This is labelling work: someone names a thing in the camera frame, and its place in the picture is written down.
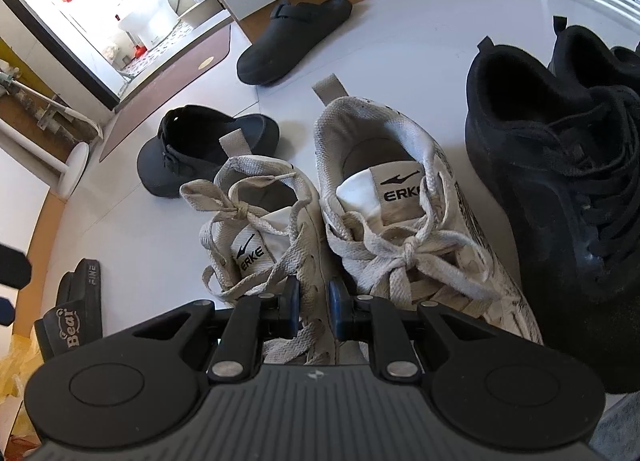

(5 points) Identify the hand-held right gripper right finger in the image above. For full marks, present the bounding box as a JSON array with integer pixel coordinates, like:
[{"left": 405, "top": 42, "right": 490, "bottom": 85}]
[{"left": 326, "top": 278, "right": 483, "bottom": 384}]

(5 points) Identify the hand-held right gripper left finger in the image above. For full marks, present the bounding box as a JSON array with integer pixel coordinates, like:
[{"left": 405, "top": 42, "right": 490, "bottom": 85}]
[{"left": 131, "top": 276, "right": 302, "bottom": 384}]

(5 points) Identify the white printed sneaker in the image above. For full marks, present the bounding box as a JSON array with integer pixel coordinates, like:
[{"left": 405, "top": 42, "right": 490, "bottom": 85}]
[
  {"left": 312, "top": 74, "right": 545, "bottom": 367},
  {"left": 179, "top": 130, "right": 346, "bottom": 367}
]

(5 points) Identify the black bear slide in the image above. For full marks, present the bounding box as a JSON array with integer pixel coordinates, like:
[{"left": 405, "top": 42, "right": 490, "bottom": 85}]
[{"left": 34, "top": 257, "right": 103, "bottom": 363}]

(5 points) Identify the black buckle clog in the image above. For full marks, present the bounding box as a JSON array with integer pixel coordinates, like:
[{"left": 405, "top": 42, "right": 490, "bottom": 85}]
[
  {"left": 236, "top": 0, "right": 353, "bottom": 87},
  {"left": 136, "top": 105, "right": 281, "bottom": 199}
]

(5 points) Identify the black lace-up sneaker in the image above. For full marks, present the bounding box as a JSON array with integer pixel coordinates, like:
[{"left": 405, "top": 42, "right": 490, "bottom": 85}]
[
  {"left": 465, "top": 36, "right": 640, "bottom": 394},
  {"left": 547, "top": 15, "right": 640, "bottom": 92}
]

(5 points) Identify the yellow plastic bag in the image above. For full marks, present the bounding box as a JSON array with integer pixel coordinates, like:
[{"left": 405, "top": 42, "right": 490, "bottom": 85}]
[{"left": 0, "top": 331, "right": 46, "bottom": 442}]

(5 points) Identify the brown door mat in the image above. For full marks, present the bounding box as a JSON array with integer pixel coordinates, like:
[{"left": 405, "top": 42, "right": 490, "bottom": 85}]
[{"left": 99, "top": 24, "right": 232, "bottom": 164}]

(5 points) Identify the white toilet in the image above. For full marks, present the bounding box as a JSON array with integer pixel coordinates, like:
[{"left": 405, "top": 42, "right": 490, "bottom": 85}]
[{"left": 114, "top": 0, "right": 182, "bottom": 46}]

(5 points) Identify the blue grey floor mat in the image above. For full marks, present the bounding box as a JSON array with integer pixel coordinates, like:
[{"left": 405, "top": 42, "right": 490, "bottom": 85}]
[{"left": 592, "top": 388, "right": 640, "bottom": 461}]

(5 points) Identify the black door frame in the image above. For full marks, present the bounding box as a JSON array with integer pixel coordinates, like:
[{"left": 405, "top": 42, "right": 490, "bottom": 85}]
[{"left": 0, "top": 0, "right": 121, "bottom": 109}]

